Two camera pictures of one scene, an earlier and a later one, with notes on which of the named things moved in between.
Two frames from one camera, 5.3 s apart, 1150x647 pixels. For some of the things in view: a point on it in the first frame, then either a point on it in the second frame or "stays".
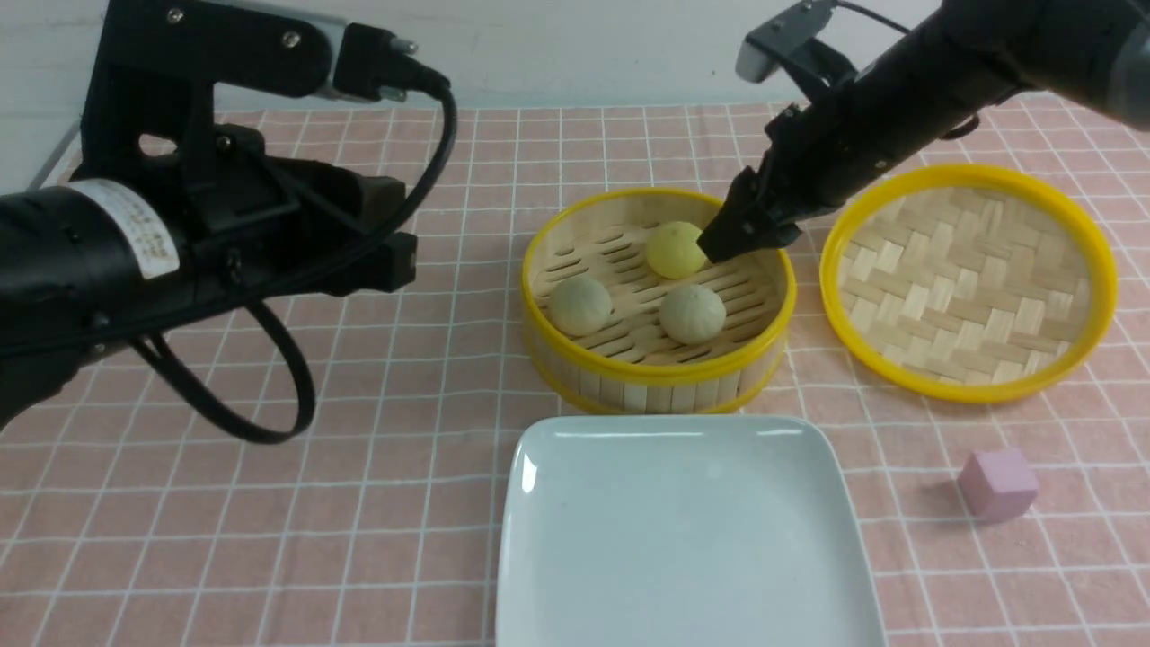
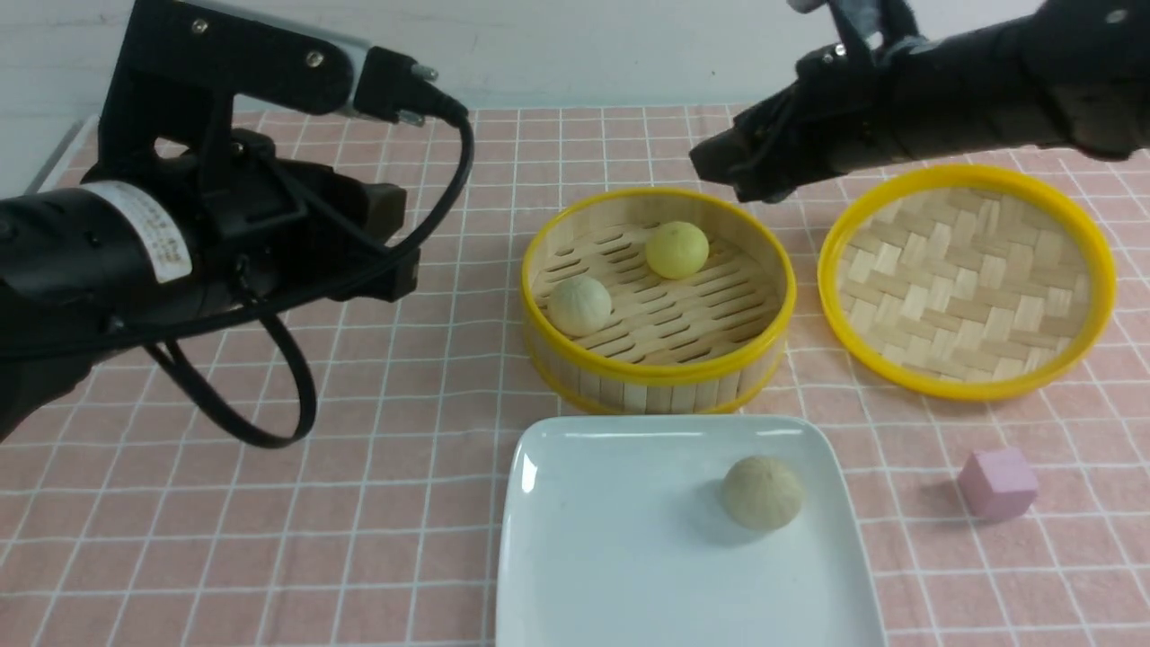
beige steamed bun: [692, 314] -> [763, 491]
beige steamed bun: [579, 306] stays
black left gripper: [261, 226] stays
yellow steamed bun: [673, 251] stays
